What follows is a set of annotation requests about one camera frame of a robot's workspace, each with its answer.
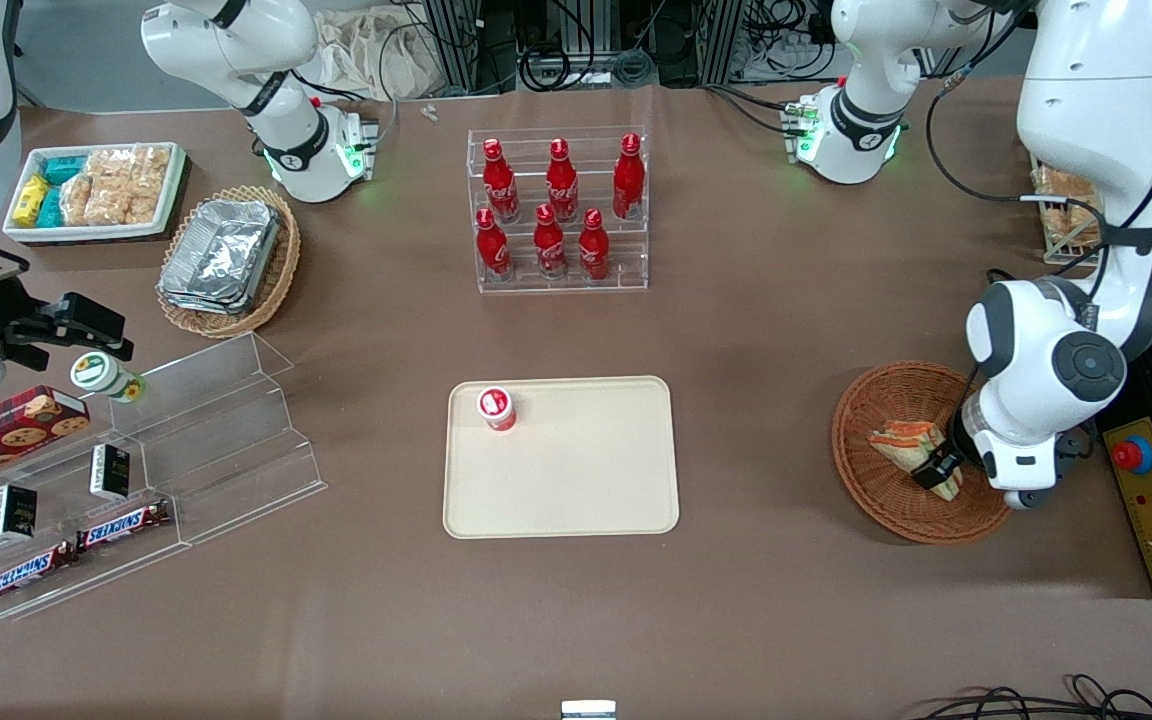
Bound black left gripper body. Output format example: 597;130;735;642
947;383;985;480

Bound triangle sandwich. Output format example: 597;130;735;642
869;420;965;501

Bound brown wicker basket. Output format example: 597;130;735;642
832;361;1015;544

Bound light wicker basket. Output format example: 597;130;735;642
155;185;301;339

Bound beige plastic tray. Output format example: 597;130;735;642
443;376;680;539

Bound green sunflower yogurt cup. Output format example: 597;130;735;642
71;352;147;403

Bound red tartan cookie box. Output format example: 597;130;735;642
0;386;91;498

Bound yellow snack packet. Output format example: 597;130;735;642
14;175;50;228

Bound bag of rice crackers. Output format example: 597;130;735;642
86;145;172;224
61;172;132;227

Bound white plastic snack bin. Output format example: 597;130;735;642
2;142;187;244

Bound small black chocolate box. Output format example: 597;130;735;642
89;444;132;501
0;484;38;542

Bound clear acrylic stepped shelf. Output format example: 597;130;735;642
108;332;329;547
0;400;189;623

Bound Snickers bar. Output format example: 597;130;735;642
0;541;80;605
76;499;172;553

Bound bagged bread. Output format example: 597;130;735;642
1033;165;1107;251

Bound clear acrylic bottle rack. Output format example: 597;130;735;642
466;126;650;294

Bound beige cloth bag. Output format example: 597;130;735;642
314;8;442;101

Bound red cola bottle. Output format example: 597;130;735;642
546;138;580;223
578;208;611;282
534;204;568;280
482;138;521;223
476;208;514;283
613;133;646;221

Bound red yogurt cup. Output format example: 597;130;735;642
477;386;519;432

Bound black floor cables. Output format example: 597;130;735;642
921;674;1152;720

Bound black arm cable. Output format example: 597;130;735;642
924;55;1109;301

